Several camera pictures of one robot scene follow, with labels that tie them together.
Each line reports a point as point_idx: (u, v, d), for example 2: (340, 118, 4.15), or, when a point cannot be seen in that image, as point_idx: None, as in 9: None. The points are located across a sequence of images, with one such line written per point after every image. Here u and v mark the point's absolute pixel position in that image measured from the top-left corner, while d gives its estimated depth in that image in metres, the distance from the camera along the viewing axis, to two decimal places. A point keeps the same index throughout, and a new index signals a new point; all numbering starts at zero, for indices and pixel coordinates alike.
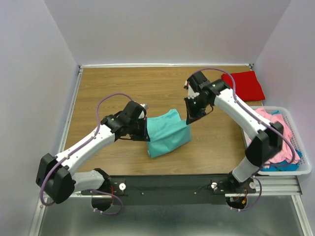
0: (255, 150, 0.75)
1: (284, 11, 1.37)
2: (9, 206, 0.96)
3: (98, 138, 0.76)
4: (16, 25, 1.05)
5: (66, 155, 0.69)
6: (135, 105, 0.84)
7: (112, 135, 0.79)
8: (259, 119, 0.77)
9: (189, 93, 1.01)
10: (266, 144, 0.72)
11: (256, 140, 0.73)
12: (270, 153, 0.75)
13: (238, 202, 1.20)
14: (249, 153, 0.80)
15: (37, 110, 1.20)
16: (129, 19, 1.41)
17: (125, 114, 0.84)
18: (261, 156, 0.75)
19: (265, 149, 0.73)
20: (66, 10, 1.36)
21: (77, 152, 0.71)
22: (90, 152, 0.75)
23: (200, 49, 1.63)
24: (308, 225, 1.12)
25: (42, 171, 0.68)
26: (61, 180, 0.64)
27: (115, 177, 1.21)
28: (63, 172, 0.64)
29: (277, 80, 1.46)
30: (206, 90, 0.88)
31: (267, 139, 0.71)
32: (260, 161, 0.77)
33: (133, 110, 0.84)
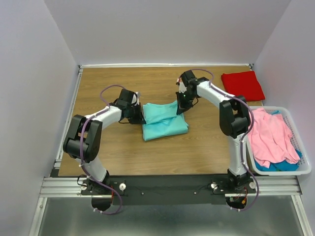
0: (224, 119, 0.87)
1: (284, 11, 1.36)
2: (10, 206, 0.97)
3: (111, 109, 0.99)
4: (17, 26, 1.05)
5: (94, 114, 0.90)
6: (128, 92, 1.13)
7: (118, 112, 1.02)
8: (224, 94, 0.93)
9: (180, 88, 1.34)
10: (229, 111, 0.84)
11: (221, 109, 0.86)
12: (237, 122, 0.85)
13: (238, 202, 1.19)
14: (223, 128, 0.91)
15: (38, 110, 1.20)
16: (129, 19, 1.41)
17: (122, 100, 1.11)
18: (228, 123, 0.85)
19: (229, 115, 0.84)
20: (66, 10, 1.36)
21: (100, 115, 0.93)
22: (109, 118, 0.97)
23: (200, 49, 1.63)
24: (308, 225, 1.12)
25: (72, 131, 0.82)
26: (97, 129, 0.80)
27: (115, 177, 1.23)
28: (97, 123, 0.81)
29: (277, 80, 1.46)
30: (191, 84, 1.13)
31: (229, 106, 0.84)
32: (230, 130, 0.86)
33: (127, 95, 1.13)
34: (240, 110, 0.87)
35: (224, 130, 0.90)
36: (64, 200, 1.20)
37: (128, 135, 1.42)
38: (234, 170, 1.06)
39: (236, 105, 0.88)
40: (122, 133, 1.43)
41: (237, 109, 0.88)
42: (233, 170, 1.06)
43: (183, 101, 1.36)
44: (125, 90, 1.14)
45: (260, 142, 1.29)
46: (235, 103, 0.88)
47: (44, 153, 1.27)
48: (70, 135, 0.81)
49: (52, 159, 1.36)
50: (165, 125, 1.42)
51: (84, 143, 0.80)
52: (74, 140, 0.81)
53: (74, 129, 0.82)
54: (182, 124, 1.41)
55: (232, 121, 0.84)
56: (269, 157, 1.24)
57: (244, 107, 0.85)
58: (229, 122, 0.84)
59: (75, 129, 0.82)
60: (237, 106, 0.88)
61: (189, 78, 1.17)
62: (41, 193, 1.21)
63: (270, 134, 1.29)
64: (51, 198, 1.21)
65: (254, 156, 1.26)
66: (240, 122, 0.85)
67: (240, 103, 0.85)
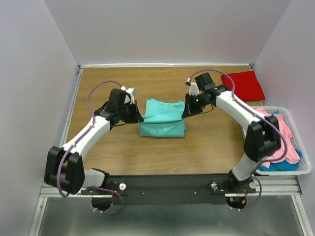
0: (251, 142, 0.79)
1: (284, 11, 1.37)
2: (10, 206, 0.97)
3: (96, 126, 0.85)
4: (17, 26, 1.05)
5: (73, 143, 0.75)
6: (119, 93, 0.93)
7: (107, 124, 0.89)
8: (253, 113, 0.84)
9: (191, 91, 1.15)
10: (259, 134, 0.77)
11: (249, 131, 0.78)
12: (266, 147, 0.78)
13: (238, 202, 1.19)
14: (247, 149, 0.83)
15: (38, 110, 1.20)
16: (129, 19, 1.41)
17: (112, 103, 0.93)
18: (256, 148, 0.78)
19: (259, 140, 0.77)
20: (66, 10, 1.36)
21: (81, 140, 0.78)
22: (95, 136, 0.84)
23: (200, 49, 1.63)
24: (308, 225, 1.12)
25: (49, 166, 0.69)
26: (76, 164, 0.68)
27: (115, 177, 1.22)
28: (75, 158, 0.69)
29: (277, 80, 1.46)
30: (209, 92, 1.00)
31: (260, 130, 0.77)
32: (257, 155, 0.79)
33: (117, 98, 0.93)
34: (270, 132, 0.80)
35: (248, 152, 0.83)
36: (64, 200, 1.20)
37: (128, 135, 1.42)
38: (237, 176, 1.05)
39: (265, 127, 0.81)
40: (122, 133, 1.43)
41: (267, 131, 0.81)
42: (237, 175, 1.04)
43: (193, 106, 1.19)
44: (116, 91, 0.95)
45: None
46: (264, 124, 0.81)
47: (44, 153, 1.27)
48: (48, 171, 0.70)
49: None
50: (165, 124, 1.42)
51: (64, 178, 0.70)
52: (53, 177, 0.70)
53: (50, 165, 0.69)
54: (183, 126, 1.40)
55: (260, 146, 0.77)
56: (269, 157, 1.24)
57: (275, 132, 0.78)
58: (258, 147, 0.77)
59: (52, 164, 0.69)
60: (267, 128, 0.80)
61: (206, 83, 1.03)
62: (41, 193, 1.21)
63: None
64: (51, 198, 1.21)
65: None
66: (268, 147, 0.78)
67: (271, 127, 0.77)
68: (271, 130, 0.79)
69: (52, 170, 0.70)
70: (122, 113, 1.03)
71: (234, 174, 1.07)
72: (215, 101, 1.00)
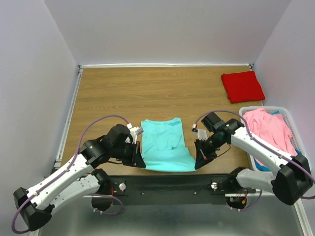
0: (281, 188, 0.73)
1: (283, 11, 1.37)
2: (10, 206, 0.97)
3: (71, 171, 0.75)
4: (17, 26, 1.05)
5: (35, 192, 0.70)
6: (118, 131, 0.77)
7: (88, 166, 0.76)
8: (278, 153, 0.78)
9: (200, 134, 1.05)
10: (291, 180, 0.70)
11: (280, 177, 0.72)
12: (300, 189, 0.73)
13: (239, 202, 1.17)
14: (276, 191, 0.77)
15: (38, 110, 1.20)
16: (129, 19, 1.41)
17: (108, 139, 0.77)
18: (292, 194, 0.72)
19: (292, 186, 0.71)
20: (66, 10, 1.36)
21: (47, 188, 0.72)
22: (68, 181, 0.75)
23: (200, 49, 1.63)
24: (308, 225, 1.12)
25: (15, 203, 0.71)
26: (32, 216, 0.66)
27: (115, 177, 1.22)
28: (31, 211, 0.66)
29: (277, 80, 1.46)
30: (221, 130, 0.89)
31: (291, 175, 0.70)
32: (292, 200, 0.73)
33: (114, 136, 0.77)
34: (299, 174, 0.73)
35: (278, 195, 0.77)
36: None
37: None
38: (241, 183, 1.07)
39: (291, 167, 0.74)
40: None
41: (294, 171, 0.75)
42: (240, 182, 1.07)
43: (206, 149, 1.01)
44: (117, 128, 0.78)
45: None
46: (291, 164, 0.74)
47: (44, 153, 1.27)
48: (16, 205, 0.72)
49: (52, 159, 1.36)
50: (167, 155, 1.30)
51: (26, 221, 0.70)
52: None
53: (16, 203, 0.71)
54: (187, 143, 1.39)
55: (295, 191, 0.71)
56: None
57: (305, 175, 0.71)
58: (292, 192, 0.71)
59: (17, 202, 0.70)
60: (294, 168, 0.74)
61: (215, 123, 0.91)
62: None
63: (270, 134, 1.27)
64: None
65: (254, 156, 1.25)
66: (302, 189, 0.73)
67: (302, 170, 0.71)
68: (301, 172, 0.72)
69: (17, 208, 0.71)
70: (116, 153, 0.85)
71: (237, 180, 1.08)
72: (230, 138, 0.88)
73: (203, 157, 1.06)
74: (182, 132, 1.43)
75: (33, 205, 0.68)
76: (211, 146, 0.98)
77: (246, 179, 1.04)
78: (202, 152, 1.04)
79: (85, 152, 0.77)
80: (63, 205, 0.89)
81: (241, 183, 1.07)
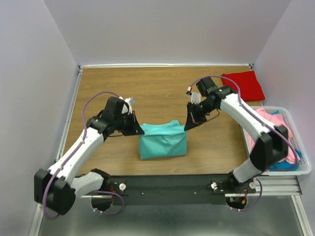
0: (259, 153, 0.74)
1: (283, 11, 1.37)
2: (10, 206, 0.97)
3: (87, 142, 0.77)
4: (16, 26, 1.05)
5: (59, 166, 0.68)
6: (115, 101, 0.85)
7: (100, 136, 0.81)
8: (262, 121, 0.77)
9: (195, 98, 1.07)
10: (268, 147, 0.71)
11: (259, 142, 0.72)
12: (275, 158, 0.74)
13: (238, 202, 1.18)
14: (253, 157, 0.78)
15: (37, 110, 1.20)
16: (129, 19, 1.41)
17: (108, 112, 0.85)
18: (267, 161, 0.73)
19: (268, 152, 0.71)
20: (66, 11, 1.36)
21: (69, 161, 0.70)
22: (86, 153, 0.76)
23: (200, 49, 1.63)
24: (308, 225, 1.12)
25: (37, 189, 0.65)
26: (62, 191, 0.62)
27: (115, 177, 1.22)
28: (62, 183, 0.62)
29: (277, 80, 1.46)
30: (213, 94, 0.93)
31: (270, 141, 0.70)
32: (266, 166, 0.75)
33: (113, 106, 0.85)
34: (278, 142, 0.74)
35: (255, 162, 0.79)
36: None
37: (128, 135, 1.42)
38: (238, 178, 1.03)
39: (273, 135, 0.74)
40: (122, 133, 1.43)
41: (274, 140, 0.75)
42: (236, 176, 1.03)
43: (197, 114, 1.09)
44: (112, 99, 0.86)
45: None
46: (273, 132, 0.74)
47: (44, 153, 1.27)
48: (37, 193, 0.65)
49: (52, 159, 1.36)
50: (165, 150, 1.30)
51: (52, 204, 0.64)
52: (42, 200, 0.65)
53: (38, 190, 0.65)
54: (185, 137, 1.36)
55: (269, 159, 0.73)
56: None
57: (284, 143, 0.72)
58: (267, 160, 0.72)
59: (40, 187, 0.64)
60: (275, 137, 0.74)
61: (208, 87, 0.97)
62: None
63: None
64: None
65: None
66: (277, 158, 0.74)
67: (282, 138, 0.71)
68: (281, 141, 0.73)
69: (40, 193, 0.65)
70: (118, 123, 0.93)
71: (235, 176, 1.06)
72: (219, 103, 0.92)
73: (192, 120, 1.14)
74: None
75: (62, 179, 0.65)
76: (202, 110, 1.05)
77: (239, 169, 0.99)
78: (192, 116, 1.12)
79: (92, 125, 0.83)
80: (78, 193, 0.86)
81: (237, 177, 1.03)
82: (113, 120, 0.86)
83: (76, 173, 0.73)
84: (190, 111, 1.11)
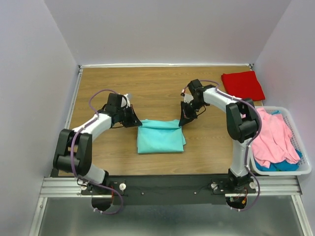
0: (230, 123, 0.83)
1: (284, 11, 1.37)
2: (10, 206, 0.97)
3: (100, 119, 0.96)
4: (17, 26, 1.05)
5: (83, 127, 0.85)
6: (116, 95, 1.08)
7: (109, 119, 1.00)
8: (231, 97, 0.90)
9: (187, 99, 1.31)
10: (236, 114, 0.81)
11: (227, 111, 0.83)
12: (245, 126, 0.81)
13: (238, 202, 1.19)
14: (229, 131, 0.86)
15: (38, 110, 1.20)
16: (129, 19, 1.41)
17: (110, 104, 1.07)
18: (236, 127, 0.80)
19: (237, 120, 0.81)
20: (66, 11, 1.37)
21: (88, 127, 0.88)
22: (99, 127, 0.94)
23: (200, 49, 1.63)
24: (308, 225, 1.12)
25: (60, 147, 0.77)
26: (87, 142, 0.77)
27: (115, 177, 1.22)
28: (86, 137, 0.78)
29: (277, 80, 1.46)
30: (197, 91, 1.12)
31: (236, 108, 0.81)
32: (237, 134, 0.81)
33: (115, 99, 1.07)
34: (247, 112, 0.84)
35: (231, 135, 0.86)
36: (64, 200, 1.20)
37: (128, 135, 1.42)
38: (234, 172, 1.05)
39: (242, 109, 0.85)
40: (122, 133, 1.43)
41: (245, 113, 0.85)
42: (233, 171, 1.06)
43: (188, 111, 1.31)
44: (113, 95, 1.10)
45: (261, 143, 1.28)
46: (242, 105, 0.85)
47: (44, 153, 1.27)
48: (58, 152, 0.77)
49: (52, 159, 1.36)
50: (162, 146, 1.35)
51: (76, 159, 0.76)
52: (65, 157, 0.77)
53: (61, 145, 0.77)
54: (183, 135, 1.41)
55: (239, 125, 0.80)
56: (269, 157, 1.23)
57: (251, 111, 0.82)
58: (237, 126, 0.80)
59: (64, 144, 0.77)
60: (245, 110, 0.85)
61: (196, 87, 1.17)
62: (41, 193, 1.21)
63: (270, 134, 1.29)
64: (51, 198, 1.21)
65: (254, 156, 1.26)
66: (248, 126, 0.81)
67: (247, 105, 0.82)
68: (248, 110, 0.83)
69: (62, 152, 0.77)
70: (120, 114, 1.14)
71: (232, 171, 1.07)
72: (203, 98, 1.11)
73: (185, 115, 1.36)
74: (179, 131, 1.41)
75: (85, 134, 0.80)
76: (192, 107, 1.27)
77: (234, 162, 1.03)
78: (184, 112, 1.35)
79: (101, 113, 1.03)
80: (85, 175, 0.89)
81: (235, 171, 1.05)
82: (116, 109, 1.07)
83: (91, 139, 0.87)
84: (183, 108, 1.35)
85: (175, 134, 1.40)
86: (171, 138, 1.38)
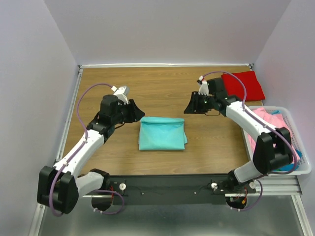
0: (261, 155, 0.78)
1: (283, 11, 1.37)
2: (9, 206, 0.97)
3: (89, 141, 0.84)
4: (16, 26, 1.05)
5: (65, 162, 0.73)
6: (109, 103, 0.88)
7: (101, 137, 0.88)
8: (264, 123, 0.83)
9: (201, 90, 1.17)
10: (268, 148, 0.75)
11: (258, 142, 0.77)
12: (277, 161, 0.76)
13: (239, 202, 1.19)
14: (256, 159, 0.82)
15: (37, 110, 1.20)
16: (129, 20, 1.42)
17: (104, 114, 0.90)
18: (267, 162, 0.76)
19: (269, 155, 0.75)
20: (66, 11, 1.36)
21: (74, 158, 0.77)
22: (88, 152, 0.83)
23: (200, 49, 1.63)
24: (308, 225, 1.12)
25: (41, 186, 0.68)
26: (68, 186, 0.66)
27: (115, 177, 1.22)
28: (67, 178, 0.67)
29: (277, 80, 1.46)
30: (219, 102, 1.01)
31: (269, 142, 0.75)
32: (267, 167, 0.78)
33: (109, 108, 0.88)
34: (280, 145, 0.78)
35: (257, 163, 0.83)
36: None
37: (128, 135, 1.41)
38: (237, 178, 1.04)
39: (274, 137, 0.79)
40: (122, 133, 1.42)
41: (276, 143, 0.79)
42: (236, 175, 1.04)
43: (199, 106, 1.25)
44: (106, 101, 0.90)
45: None
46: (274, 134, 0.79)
47: (44, 153, 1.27)
48: (41, 191, 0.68)
49: (52, 159, 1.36)
50: (162, 144, 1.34)
51: (57, 201, 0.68)
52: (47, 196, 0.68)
53: (42, 184, 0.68)
54: (185, 134, 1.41)
55: (271, 160, 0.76)
56: None
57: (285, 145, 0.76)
58: (268, 161, 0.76)
59: (45, 184, 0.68)
60: (276, 139, 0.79)
61: (218, 89, 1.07)
62: None
63: None
64: None
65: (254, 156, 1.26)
66: (280, 161, 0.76)
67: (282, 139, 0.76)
68: (282, 143, 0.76)
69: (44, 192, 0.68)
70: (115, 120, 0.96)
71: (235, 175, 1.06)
72: (224, 110, 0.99)
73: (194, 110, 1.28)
74: (181, 129, 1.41)
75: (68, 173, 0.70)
76: (204, 105, 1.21)
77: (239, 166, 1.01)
78: (194, 108, 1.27)
79: (93, 128, 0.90)
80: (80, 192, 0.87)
81: (238, 178, 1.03)
82: (111, 120, 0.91)
83: (77, 175, 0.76)
84: (194, 102, 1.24)
85: (177, 132, 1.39)
86: (173, 135, 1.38)
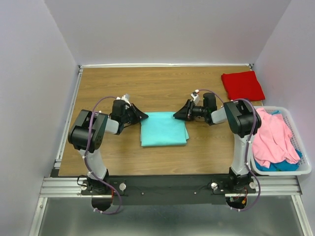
0: (232, 119, 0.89)
1: (284, 11, 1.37)
2: (10, 205, 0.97)
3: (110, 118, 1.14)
4: (16, 26, 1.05)
5: None
6: (119, 105, 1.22)
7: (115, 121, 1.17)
8: None
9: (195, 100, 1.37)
10: (232, 109, 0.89)
11: (227, 110, 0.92)
12: (244, 118, 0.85)
13: (239, 202, 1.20)
14: (233, 130, 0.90)
15: (38, 110, 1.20)
16: (129, 20, 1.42)
17: (115, 114, 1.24)
18: (235, 120, 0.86)
19: (235, 113, 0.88)
20: (66, 12, 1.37)
21: None
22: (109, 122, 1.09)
23: (200, 49, 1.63)
24: (308, 225, 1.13)
25: (79, 121, 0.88)
26: (104, 119, 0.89)
27: (115, 177, 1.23)
28: (103, 116, 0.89)
29: (277, 79, 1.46)
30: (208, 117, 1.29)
31: (232, 105, 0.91)
32: (237, 126, 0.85)
33: (119, 110, 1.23)
34: (246, 109, 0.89)
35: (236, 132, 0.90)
36: (64, 200, 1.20)
37: (128, 135, 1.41)
38: (235, 170, 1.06)
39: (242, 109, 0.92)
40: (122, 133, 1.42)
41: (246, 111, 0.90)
42: (234, 169, 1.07)
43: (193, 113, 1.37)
44: (116, 103, 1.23)
45: (260, 143, 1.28)
46: (241, 106, 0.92)
47: (45, 153, 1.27)
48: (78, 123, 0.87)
49: (52, 159, 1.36)
50: (165, 139, 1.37)
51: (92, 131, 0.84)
52: (79, 130, 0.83)
53: (80, 120, 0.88)
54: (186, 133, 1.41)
55: (239, 118, 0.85)
56: (269, 157, 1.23)
57: (247, 105, 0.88)
58: (235, 118, 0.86)
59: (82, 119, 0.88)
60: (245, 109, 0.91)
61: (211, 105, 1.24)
62: (41, 193, 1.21)
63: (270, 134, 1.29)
64: (51, 198, 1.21)
65: (254, 156, 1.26)
66: (246, 117, 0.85)
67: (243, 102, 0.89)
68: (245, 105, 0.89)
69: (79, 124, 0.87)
70: (125, 120, 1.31)
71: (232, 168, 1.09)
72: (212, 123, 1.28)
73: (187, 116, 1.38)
74: (183, 127, 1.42)
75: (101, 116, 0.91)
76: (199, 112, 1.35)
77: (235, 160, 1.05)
78: (187, 113, 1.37)
79: None
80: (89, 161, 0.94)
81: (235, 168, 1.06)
82: (121, 117, 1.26)
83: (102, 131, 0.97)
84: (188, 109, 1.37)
85: (177, 129, 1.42)
86: (173, 131, 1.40)
